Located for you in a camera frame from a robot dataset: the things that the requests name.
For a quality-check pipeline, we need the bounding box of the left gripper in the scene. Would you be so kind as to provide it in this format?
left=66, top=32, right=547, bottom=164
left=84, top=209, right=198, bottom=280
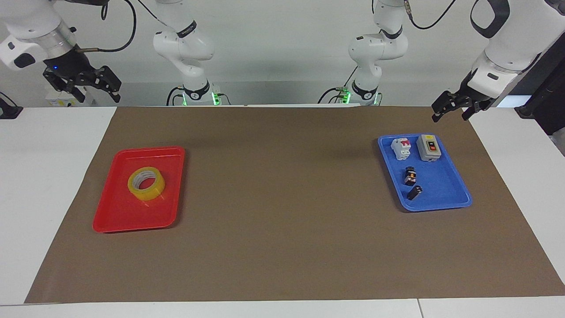
left=431, top=72, right=497, bottom=123

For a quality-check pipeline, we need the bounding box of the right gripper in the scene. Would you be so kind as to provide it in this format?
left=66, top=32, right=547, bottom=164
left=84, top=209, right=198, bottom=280
left=43, top=44, right=122, bottom=103

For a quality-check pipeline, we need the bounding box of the yellow tape roll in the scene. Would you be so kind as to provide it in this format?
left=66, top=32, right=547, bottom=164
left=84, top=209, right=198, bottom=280
left=127, top=166, right=166, bottom=201

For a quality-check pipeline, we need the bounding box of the white circuit breaker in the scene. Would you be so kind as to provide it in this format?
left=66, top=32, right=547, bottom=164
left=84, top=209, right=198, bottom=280
left=390, top=136, right=412, bottom=161

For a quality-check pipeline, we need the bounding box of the blue plastic tray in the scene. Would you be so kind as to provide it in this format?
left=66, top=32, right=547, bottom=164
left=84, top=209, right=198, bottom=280
left=377, top=133, right=474, bottom=213

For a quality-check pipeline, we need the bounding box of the red plastic tray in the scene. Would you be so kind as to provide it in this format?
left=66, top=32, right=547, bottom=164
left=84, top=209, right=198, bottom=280
left=92, top=146, right=186, bottom=234

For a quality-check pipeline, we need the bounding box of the grey push-button switch box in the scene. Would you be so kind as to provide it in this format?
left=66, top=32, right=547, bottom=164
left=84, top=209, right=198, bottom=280
left=416, top=133, right=443, bottom=163

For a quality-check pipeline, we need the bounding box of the black cable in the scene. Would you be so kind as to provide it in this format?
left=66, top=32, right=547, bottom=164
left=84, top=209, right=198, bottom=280
left=74, top=0, right=138, bottom=54
left=136, top=0, right=160, bottom=22
left=407, top=0, right=458, bottom=31
left=317, top=66, right=359, bottom=105
left=166, top=86, right=186, bottom=106

